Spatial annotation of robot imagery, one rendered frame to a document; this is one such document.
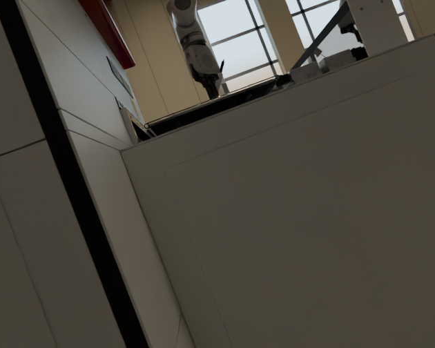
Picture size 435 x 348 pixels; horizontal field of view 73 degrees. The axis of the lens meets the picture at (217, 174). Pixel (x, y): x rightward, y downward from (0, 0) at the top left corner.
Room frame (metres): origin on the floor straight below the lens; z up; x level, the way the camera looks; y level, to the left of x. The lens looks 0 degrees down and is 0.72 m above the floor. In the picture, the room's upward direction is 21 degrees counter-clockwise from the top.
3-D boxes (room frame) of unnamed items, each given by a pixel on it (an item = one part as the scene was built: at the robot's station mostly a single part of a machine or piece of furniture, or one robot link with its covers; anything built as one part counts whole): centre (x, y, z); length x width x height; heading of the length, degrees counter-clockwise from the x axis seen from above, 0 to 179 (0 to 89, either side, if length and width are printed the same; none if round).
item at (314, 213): (1.02, -0.14, 0.41); 0.96 x 0.64 x 0.82; 4
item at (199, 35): (0.97, -0.08, 1.15); 0.09 x 0.08 x 0.03; 136
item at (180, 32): (0.97, -0.08, 1.23); 0.09 x 0.08 x 0.13; 3
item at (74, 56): (0.72, 0.17, 1.02); 0.81 x 0.03 x 0.40; 4
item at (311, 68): (0.81, -0.32, 0.89); 0.08 x 0.03 x 0.03; 94
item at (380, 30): (0.89, -0.41, 0.89); 0.55 x 0.09 x 0.14; 4
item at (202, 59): (0.97, -0.08, 1.09); 0.10 x 0.07 x 0.11; 136
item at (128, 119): (0.90, 0.17, 0.89); 0.44 x 0.02 x 0.10; 4
